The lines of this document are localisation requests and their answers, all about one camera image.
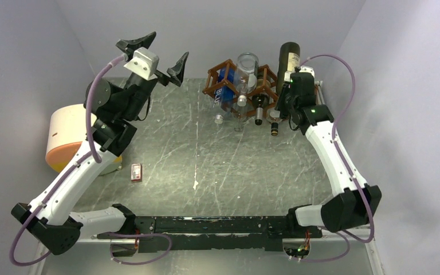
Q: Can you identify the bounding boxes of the clear square gold-label bottle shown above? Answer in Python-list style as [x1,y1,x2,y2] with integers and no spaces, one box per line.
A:
[266,108,282,136]

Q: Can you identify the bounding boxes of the dark green labelled wine bottle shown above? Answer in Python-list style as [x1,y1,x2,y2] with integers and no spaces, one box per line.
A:
[252,73,269,125]

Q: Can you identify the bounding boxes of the brown wooden wine rack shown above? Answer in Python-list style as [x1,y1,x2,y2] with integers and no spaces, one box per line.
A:
[203,58,321,122]

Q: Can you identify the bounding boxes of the clear round glass bottle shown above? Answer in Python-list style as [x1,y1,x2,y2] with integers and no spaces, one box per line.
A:
[231,103,251,132]

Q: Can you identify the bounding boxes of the blue square bottle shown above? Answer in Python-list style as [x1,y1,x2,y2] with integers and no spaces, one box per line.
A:
[212,85,237,124]

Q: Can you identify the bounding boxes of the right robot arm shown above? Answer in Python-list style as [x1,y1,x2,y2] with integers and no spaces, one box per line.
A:
[276,71,382,237]

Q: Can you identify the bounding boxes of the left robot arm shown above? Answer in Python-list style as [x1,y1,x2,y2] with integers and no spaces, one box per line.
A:
[11,33,188,256]

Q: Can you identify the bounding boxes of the cream and orange cylinder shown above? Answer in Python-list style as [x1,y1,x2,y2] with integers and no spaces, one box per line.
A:
[45,104,86,173]

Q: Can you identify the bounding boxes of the small red box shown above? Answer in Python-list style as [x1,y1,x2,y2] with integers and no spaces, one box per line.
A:
[131,163,143,182]

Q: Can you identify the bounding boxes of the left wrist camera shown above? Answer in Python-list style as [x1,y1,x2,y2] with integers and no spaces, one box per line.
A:
[124,48,160,80]

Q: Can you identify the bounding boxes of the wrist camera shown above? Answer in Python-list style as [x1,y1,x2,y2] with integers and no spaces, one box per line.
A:
[124,48,160,80]
[299,65,315,78]

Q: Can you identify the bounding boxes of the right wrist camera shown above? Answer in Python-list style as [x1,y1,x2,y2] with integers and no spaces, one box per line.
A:
[299,65,315,78]

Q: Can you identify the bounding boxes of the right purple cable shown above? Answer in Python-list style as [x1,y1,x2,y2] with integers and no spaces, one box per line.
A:
[300,53,376,262]

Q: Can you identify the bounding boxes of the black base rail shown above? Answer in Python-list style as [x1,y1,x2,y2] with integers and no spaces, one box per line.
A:
[98,215,312,253]

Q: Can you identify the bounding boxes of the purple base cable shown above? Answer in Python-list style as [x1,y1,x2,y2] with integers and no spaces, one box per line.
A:
[109,232,173,266]

